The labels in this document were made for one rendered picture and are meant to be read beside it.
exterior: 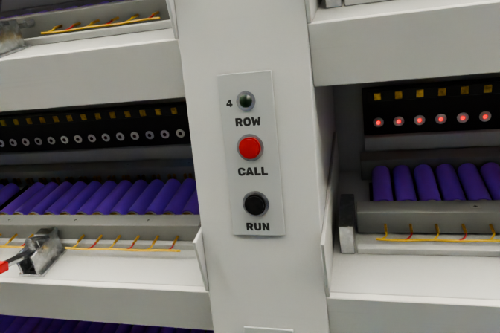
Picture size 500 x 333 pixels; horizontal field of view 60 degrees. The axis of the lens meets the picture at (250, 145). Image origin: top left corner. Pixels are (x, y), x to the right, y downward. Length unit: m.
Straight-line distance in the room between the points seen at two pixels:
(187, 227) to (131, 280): 0.07
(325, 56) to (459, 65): 0.09
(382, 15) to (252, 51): 0.09
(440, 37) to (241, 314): 0.25
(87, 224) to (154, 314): 0.11
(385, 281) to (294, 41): 0.19
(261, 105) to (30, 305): 0.30
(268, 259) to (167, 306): 0.11
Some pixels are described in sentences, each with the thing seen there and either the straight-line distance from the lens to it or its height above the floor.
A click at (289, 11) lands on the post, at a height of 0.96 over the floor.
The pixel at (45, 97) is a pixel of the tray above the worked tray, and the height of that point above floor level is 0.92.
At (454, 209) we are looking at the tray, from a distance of 0.40.
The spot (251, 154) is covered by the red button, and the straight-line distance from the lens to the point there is 0.31.
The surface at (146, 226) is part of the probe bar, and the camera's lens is 0.43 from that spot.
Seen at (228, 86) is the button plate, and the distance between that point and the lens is 0.31.
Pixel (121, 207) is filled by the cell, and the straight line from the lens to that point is 0.48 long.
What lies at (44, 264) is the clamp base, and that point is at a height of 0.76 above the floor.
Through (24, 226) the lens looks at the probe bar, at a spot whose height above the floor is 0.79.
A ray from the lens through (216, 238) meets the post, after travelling 0.35.
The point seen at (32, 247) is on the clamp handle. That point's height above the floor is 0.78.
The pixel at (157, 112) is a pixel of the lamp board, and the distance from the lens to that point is 0.53.
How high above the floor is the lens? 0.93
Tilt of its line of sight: 10 degrees down
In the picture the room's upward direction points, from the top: 5 degrees counter-clockwise
